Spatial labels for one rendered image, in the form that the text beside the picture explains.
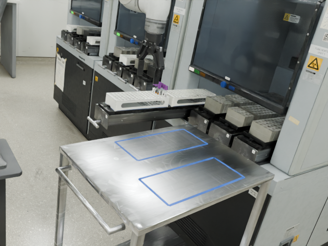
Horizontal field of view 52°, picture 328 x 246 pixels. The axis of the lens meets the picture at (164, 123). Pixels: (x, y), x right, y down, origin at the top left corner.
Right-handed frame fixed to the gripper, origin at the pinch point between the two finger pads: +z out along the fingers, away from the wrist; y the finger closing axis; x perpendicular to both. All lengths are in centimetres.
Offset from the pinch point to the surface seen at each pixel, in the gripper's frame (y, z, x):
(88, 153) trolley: 37, 13, -45
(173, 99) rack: 4.9, 10.3, 13.5
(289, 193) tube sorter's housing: 65, 32, 36
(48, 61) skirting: -350, 92, 70
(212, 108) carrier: 15.5, 12.3, 30.7
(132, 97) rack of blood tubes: 1.6, 9.0, -8.1
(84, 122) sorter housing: -113, 77, 23
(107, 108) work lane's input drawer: 1.3, 13.3, -19.9
